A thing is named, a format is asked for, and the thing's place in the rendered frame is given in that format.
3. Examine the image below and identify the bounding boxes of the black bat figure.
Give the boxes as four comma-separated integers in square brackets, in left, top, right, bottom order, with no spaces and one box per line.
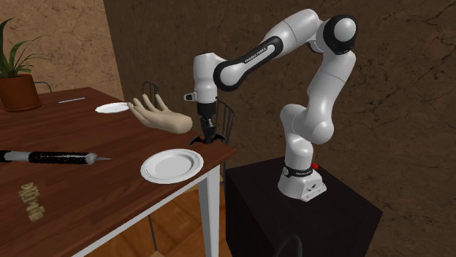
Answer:
[189,133,226,146]

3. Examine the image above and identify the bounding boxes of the beige hand figure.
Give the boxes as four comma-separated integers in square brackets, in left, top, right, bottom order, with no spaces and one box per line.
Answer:
[127,93,194,134]

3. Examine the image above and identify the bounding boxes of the large white plate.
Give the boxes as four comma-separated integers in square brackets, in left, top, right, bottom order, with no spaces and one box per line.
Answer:
[140,148,205,185]

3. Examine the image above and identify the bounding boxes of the small white plate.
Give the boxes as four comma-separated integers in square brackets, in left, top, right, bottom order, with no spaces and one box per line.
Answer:
[94,101,131,115]

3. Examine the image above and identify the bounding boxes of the brown wooden table white legs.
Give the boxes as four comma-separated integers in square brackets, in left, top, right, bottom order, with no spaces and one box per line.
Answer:
[0,86,238,257]

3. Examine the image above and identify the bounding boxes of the silver pen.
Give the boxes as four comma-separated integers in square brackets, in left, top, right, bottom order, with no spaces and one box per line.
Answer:
[58,96,88,104]

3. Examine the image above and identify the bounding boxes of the black robot stand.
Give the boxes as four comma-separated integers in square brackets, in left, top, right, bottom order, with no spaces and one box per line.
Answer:
[224,156,384,257]

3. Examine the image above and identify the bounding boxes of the black and grey pointed tool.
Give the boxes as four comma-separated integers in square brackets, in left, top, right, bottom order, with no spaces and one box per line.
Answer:
[0,150,113,166]

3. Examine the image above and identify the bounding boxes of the green plant in brown pot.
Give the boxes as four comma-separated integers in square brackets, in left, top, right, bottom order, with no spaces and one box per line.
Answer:
[0,18,49,113]

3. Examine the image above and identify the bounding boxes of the beige ridged wooden figure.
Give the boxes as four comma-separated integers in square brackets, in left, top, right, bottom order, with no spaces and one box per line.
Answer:
[18,182,46,223]

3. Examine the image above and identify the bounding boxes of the black wire chair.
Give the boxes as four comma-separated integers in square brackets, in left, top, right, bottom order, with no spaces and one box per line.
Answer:
[141,80,160,108]
[272,234,304,257]
[34,80,53,93]
[213,99,236,195]

